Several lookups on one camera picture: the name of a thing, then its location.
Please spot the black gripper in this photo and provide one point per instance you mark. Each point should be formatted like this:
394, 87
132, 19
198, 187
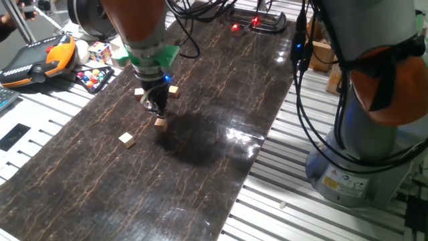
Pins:
152, 83

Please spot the black handheld device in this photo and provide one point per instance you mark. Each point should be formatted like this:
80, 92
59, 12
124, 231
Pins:
27, 11

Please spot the forearm in dark sleeve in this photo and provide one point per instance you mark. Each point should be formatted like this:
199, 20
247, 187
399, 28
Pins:
6, 33

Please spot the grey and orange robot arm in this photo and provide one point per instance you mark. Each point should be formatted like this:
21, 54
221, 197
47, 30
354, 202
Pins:
368, 30

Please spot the person's hand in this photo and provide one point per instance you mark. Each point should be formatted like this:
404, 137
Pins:
4, 19

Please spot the black tray of coloured balls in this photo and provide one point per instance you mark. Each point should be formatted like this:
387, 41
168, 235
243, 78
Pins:
87, 78

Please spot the Rubik's cube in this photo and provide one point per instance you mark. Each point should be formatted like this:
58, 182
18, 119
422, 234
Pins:
99, 52

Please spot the white ball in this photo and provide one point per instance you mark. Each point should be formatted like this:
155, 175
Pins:
82, 50

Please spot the small red LED board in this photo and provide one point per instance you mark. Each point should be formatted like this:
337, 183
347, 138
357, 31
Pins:
235, 28
255, 21

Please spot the black filament spool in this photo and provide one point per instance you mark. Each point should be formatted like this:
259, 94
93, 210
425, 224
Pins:
88, 18

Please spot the thin metal rod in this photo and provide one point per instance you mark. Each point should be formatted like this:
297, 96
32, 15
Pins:
50, 19

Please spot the black and orange teach pendant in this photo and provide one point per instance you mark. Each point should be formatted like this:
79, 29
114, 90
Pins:
23, 63

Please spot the small white scrap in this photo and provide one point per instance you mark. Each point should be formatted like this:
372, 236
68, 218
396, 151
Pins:
283, 204

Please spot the green felt mat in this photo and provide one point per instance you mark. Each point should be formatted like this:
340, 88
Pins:
419, 21

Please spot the black box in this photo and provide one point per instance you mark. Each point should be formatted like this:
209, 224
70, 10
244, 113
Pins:
416, 214

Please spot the aluminium post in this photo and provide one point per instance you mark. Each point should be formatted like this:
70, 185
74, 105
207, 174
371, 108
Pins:
18, 20

